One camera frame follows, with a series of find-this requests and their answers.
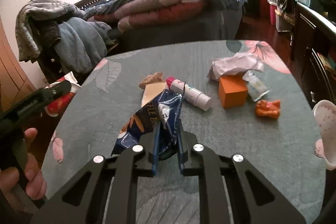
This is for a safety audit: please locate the blue snack wrapper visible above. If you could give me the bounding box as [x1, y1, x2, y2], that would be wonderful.
[112, 89, 183, 160]

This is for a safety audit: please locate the white paper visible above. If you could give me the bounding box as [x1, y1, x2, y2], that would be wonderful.
[207, 52, 264, 81]

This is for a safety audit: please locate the pink white trash bin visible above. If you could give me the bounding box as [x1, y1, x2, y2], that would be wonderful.
[313, 100, 336, 170]

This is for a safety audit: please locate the person's left hand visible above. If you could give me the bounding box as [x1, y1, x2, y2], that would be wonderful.
[0, 127, 48, 201]

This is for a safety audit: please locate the white tube with pink cap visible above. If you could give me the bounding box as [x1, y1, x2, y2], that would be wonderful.
[166, 77, 211, 111]

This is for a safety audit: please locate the crumpled brown paper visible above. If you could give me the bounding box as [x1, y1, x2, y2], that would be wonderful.
[138, 72, 164, 89]

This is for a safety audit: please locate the red white bag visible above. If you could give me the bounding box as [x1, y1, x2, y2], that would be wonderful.
[45, 72, 81, 117]

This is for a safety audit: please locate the orange box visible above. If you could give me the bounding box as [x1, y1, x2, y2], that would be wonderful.
[218, 75, 248, 109]

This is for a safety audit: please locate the crumpled orange wrapper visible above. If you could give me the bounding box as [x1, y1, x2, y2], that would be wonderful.
[255, 100, 281, 119]

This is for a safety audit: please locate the small white green packet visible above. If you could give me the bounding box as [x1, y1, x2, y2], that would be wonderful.
[242, 71, 269, 102]

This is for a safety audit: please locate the grey blue clothes pile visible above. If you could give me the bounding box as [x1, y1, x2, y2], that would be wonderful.
[15, 0, 113, 74]

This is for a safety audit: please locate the pink red folded quilt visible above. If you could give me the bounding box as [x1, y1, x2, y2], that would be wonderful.
[92, 0, 209, 32]

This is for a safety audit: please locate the dark bed with headboard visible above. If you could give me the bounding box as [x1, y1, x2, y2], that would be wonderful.
[77, 0, 246, 51]

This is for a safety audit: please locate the dark wooden dresser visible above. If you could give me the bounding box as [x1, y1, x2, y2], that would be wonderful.
[290, 2, 335, 107]

